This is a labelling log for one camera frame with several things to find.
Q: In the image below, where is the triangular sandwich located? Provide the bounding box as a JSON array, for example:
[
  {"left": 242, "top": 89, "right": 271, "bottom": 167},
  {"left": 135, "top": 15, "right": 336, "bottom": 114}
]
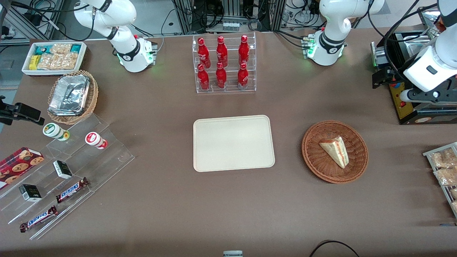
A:
[{"left": 320, "top": 136, "right": 350, "bottom": 169}]

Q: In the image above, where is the oval wicker basket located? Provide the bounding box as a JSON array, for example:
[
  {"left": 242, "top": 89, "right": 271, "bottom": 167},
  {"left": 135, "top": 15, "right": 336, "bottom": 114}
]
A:
[{"left": 47, "top": 70, "right": 99, "bottom": 125}]

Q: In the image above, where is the round brown wicker basket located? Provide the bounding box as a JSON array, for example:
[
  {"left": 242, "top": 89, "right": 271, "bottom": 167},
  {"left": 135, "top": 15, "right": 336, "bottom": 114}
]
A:
[{"left": 302, "top": 120, "right": 369, "bottom": 184}]

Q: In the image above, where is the beige plastic serving tray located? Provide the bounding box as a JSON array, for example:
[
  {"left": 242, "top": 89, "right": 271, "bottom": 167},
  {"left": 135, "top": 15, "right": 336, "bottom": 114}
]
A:
[{"left": 193, "top": 115, "right": 276, "bottom": 172}]

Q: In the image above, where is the black hot dog roller machine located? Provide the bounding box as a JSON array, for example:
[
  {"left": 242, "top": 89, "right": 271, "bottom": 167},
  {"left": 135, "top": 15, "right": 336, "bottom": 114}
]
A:
[{"left": 371, "top": 5, "right": 457, "bottom": 125}]

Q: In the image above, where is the green lid yogurt cup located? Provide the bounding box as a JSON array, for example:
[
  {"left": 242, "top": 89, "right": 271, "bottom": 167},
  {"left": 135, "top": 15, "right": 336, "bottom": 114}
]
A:
[{"left": 42, "top": 122, "right": 70, "bottom": 142}]

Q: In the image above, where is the steel pan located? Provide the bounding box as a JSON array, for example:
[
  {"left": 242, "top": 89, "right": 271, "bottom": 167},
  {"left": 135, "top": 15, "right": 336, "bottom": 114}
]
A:
[{"left": 403, "top": 34, "right": 436, "bottom": 50}]

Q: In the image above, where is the white rectangular snack bin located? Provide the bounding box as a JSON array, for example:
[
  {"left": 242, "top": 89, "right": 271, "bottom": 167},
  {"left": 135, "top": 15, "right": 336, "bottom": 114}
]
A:
[{"left": 21, "top": 41, "right": 87, "bottom": 77}]

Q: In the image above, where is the aluminium foil container stack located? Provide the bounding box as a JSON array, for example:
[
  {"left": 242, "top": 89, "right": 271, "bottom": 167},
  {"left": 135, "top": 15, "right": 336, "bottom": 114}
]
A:
[{"left": 49, "top": 75, "right": 90, "bottom": 116}]

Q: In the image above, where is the red cookie box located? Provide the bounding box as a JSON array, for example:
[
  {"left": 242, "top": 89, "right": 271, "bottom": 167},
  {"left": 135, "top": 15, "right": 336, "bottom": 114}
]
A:
[{"left": 0, "top": 147, "right": 45, "bottom": 190}]

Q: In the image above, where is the large clear rice cracker bag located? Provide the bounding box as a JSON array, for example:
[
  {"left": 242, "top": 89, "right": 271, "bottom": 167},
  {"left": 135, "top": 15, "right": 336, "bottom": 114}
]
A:
[{"left": 37, "top": 53, "right": 79, "bottom": 70}]

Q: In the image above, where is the small black carton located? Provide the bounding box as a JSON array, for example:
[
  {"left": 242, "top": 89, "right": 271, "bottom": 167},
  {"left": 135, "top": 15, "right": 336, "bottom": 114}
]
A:
[
  {"left": 52, "top": 160, "right": 73, "bottom": 180},
  {"left": 19, "top": 184, "right": 42, "bottom": 202}
]

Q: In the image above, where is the small clear rice cracker bag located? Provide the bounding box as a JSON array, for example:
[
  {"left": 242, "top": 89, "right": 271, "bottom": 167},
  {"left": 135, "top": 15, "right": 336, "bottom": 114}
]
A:
[{"left": 50, "top": 43, "right": 72, "bottom": 55}]

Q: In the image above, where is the red lid yogurt cup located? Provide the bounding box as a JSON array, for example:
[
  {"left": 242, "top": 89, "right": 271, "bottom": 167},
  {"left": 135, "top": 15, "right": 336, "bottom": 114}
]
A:
[{"left": 85, "top": 132, "right": 108, "bottom": 150}]

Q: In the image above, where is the Snickers chocolate bar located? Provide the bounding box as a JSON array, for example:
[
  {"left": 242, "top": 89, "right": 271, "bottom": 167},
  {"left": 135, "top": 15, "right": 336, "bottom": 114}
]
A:
[
  {"left": 55, "top": 177, "right": 90, "bottom": 204},
  {"left": 19, "top": 205, "right": 58, "bottom": 233}
]

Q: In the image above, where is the clear acrylic stepped display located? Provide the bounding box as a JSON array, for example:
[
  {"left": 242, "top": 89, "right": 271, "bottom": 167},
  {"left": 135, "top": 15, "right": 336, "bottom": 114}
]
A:
[{"left": 0, "top": 114, "right": 136, "bottom": 241}]

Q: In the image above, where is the red cola bottle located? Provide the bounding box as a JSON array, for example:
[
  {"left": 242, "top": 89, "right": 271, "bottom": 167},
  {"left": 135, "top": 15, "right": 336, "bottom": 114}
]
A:
[
  {"left": 197, "top": 37, "right": 211, "bottom": 69},
  {"left": 216, "top": 62, "right": 227, "bottom": 89},
  {"left": 238, "top": 35, "right": 250, "bottom": 66},
  {"left": 237, "top": 62, "right": 249, "bottom": 90},
  {"left": 216, "top": 36, "right": 228, "bottom": 67},
  {"left": 197, "top": 64, "right": 210, "bottom": 91}
]

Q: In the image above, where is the clear acrylic bottle rack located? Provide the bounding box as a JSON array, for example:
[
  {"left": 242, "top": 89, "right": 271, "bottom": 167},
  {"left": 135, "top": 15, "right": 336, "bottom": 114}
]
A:
[{"left": 192, "top": 32, "right": 257, "bottom": 94}]

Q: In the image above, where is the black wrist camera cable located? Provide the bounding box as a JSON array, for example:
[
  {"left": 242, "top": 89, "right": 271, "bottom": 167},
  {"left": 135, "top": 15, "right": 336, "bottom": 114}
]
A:
[{"left": 383, "top": 3, "right": 440, "bottom": 81}]

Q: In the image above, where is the grey wire snack tray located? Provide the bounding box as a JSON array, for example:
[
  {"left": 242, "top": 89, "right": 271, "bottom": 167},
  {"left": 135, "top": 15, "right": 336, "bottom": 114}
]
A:
[{"left": 423, "top": 142, "right": 457, "bottom": 219}]

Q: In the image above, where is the aluminium frame rail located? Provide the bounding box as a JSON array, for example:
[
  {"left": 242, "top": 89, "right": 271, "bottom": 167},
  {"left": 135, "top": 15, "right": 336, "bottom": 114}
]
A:
[{"left": 0, "top": 0, "right": 67, "bottom": 45}]

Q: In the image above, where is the aluminium frame equipment rack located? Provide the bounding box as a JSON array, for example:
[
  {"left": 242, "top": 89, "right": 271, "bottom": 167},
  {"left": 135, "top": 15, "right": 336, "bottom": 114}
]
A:
[{"left": 172, "top": 0, "right": 287, "bottom": 35}]

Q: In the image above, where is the black floor cable loop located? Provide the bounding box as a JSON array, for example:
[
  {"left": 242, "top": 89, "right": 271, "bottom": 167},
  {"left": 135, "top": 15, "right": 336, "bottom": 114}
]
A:
[{"left": 308, "top": 240, "right": 361, "bottom": 257}]

